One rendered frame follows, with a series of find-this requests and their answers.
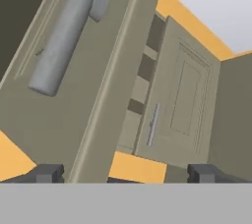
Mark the olive panelled cabinet door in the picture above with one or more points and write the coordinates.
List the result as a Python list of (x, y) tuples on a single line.
[(183, 97)]

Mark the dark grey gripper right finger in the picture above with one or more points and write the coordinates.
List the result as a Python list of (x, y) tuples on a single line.
[(205, 173)]

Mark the olive open shelf unit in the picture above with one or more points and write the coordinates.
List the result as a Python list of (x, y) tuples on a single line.
[(141, 84)]

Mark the olive tall cabinet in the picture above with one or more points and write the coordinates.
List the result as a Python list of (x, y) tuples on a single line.
[(231, 116)]

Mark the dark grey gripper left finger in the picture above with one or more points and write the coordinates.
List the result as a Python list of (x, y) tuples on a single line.
[(46, 173)]

